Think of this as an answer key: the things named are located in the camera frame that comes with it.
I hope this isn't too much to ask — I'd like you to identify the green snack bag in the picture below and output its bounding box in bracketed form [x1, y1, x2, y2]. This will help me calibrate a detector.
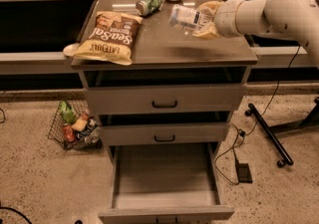
[58, 101, 77, 124]

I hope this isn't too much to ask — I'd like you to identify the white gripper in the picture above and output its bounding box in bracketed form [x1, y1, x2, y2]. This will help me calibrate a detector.
[192, 0, 244, 40]

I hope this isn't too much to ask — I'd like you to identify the yellow bottle in basket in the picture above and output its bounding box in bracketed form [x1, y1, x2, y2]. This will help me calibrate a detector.
[72, 112, 89, 131]

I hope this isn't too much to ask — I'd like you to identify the brown yellow chip bag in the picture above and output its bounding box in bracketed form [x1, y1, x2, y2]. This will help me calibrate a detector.
[74, 11, 143, 66]

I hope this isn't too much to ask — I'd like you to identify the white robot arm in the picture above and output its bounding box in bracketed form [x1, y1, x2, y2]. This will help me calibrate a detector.
[192, 0, 319, 66]

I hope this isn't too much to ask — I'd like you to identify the grey drawer cabinet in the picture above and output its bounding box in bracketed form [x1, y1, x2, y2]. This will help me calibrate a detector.
[70, 0, 259, 224]

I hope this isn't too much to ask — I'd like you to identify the black cable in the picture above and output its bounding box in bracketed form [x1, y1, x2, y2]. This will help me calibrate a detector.
[213, 46, 302, 186]

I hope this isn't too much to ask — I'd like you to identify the grey top drawer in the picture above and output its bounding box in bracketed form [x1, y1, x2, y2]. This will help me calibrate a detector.
[82, 67, 246, 114]

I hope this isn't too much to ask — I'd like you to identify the black foot pedal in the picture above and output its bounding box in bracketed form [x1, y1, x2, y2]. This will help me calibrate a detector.
[235, 163, 252, 183]

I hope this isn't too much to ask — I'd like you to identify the grey middle drawer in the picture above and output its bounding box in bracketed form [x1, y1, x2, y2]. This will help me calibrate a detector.
[100, 112, 230, 145]

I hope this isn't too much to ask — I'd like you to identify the black wheeled stand base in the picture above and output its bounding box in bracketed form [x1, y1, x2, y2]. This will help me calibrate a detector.
[245, 97, 319, 167]

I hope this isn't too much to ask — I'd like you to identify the black wire basket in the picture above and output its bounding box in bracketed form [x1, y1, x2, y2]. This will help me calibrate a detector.
[48, 101, 102, 150]

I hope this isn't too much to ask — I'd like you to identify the grey drawer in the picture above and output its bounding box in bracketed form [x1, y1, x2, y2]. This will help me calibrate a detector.
[100, 112, 230, 145]
[82, 67, 246, 114]
[99, 142, 234, 224]

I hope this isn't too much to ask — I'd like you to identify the white round disc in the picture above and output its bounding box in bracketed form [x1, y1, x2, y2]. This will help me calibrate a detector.
[63, 43, 80, 57]

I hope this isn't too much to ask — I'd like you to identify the grey bottom drawer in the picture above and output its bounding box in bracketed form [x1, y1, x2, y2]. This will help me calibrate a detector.
[99, 142, 234, 224]

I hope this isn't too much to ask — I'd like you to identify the green soda can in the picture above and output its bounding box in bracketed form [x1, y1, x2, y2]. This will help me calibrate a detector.
[136, 0, 163, 16]

